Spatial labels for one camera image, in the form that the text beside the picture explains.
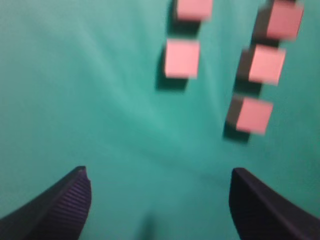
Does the pink cube right front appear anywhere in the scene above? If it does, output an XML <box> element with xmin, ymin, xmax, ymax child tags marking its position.
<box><xmin>252</xmin><ymin>0</ymin><xmax>304</xmax><ymax>41</ymax></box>

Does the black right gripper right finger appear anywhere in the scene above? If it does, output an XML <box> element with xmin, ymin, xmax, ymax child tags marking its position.
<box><xmin>228</xmin><ymin>167</ymin><xmax>320</xmax><ymax>240</ymax></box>

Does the pink cube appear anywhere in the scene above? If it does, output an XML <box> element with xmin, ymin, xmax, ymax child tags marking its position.
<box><xmin>252</xmin><ymin>0</ymin><xmax>304</xmax><ymax>41</ymax></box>
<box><xmin>236</xmin><ymin>44</ymin><xmax>287</xmax><ymax>86</ymax></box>

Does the pink cube moved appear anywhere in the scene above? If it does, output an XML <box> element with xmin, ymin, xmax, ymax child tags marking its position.
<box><xmin>226</xmin><ymin>95</ymin><xmax>273</xmax><ymax>135</ymax></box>
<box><xmin>164</xmin><ymin>38</ymin><xmax>201</xmax><ymax>79</ymax></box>
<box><xmin>176</xmin><ymin>0</ymin><xmax>214</xmax><ymax>21</ymax></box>

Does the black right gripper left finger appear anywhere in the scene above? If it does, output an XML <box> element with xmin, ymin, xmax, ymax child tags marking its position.
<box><xmin>0</xmin><ymin>166</ymin><xmax>92</xmax><ymax>240</ymax></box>

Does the green cloth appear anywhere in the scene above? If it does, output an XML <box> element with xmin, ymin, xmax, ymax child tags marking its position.
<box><xmin>0</xmin><ymin>0</ymin><xmax>320</xmax><ymax>240</ymax></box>

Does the pink cube right rear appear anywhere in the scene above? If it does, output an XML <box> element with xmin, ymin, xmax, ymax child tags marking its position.
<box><xmin>236</xmin><ymin>44</ymin><xmax>287</xmax><ymax>86</ymax></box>

